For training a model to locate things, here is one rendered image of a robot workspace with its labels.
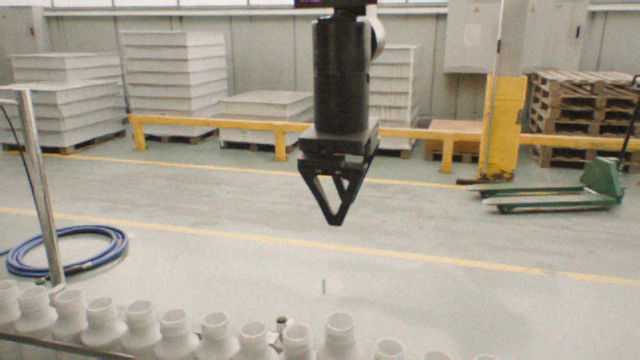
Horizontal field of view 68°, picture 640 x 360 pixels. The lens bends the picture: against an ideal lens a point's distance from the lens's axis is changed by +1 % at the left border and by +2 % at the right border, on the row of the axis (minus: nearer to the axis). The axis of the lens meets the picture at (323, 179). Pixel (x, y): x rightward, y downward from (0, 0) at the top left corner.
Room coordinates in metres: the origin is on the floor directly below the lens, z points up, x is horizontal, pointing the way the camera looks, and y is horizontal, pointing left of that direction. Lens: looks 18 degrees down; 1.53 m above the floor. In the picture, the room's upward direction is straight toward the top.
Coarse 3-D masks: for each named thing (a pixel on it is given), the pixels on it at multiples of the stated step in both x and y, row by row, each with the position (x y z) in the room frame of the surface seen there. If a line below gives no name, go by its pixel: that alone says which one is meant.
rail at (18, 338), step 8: (0, 336) 0.59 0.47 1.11; (8, 336) 0.59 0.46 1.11; (16, 336) 0.58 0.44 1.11; (24, 336) 0.58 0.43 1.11; (32, 336) 0.58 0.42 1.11; (200, 336) 0.58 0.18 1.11; (32, 344) 0.58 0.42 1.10; (40, 344) 0.57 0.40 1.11; (48, 344) 0.57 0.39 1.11; (56, 344) 0.56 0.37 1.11; (64, 344) 0.56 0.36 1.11; (72, 344) 0.56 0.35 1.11; (72, 352) 0.56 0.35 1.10; (80, 352) 0.55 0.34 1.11; (88, 352) 0.55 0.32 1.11; (96, 352) 0.55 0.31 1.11; (104, 352) 0.54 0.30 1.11; (112, 352) 0.54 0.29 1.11; (280, 352) 0.55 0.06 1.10
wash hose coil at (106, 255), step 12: (60, 228) 3.40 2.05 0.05; (72, 228) 3.43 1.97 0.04; (84, 228) 3.42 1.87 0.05; (96, 228) 3.41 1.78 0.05; (108, 228) 3.45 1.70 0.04; (24, 240) 3.18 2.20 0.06; (36, 240) 3.25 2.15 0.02; (120, 240) 3.24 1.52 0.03; (0, 252) 3.04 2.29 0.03; (12, 252) 3.00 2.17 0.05; (24, 252) 3.07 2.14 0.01; (108, 252) 3.06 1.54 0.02; (120, 252) 3.06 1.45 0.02; (12, 264) 2.82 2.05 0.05; (24, 264) 2.87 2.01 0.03; (72, 264) 2.82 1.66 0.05; (84, 264) 2.81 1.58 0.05; (96, 264) 2.85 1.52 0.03; (24, 276) 2.74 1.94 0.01; (36, 276) 2.73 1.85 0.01; (48, 276) 2.67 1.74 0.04
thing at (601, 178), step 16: (624, 144) 4.18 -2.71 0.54; (608, 160) 4.15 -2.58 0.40; (592, 176) 4.25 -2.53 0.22; (608, 176) 4.05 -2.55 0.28; (480, 192) 4.28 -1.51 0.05; (496, 192) 4.23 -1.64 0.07; (512, 192) 4.22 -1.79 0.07; (592, 192) 4.15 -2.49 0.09; (608, 192) 4.02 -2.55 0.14; (512, 208) 3.85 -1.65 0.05
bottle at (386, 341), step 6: (378, 342) 0.50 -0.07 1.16; (384, 342) 0.50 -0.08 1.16; (390, 342) 0.50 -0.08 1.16; (396, 342) 0.50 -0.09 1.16; (378, 348) 0.50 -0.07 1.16; (384, 348) 0.50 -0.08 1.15; (390, 348) 0.50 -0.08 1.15; (396, 348) 0.50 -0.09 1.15; (402, 348) 0.48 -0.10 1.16; (378, 354) 0.48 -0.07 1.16; (384, 354) 0.50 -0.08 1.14; (390, 354) 0.50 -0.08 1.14; (396, 354) 0.50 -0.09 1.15; (402, 354) 0.47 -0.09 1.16
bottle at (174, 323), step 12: (168, 312) 0.56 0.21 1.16; (180, 312) 0.57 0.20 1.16; (168, 324) 0.54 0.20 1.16; (180, 324) 0.54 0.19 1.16; (168, 336) 0.53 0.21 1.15; (180, 336) 0.54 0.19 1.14; (192, 336) 0.56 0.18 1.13; (156, 348) 0.54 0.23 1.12; (168, 348) 0.53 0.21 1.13; (180, 348) 0.53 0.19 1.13; (192, 348) 0.54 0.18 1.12
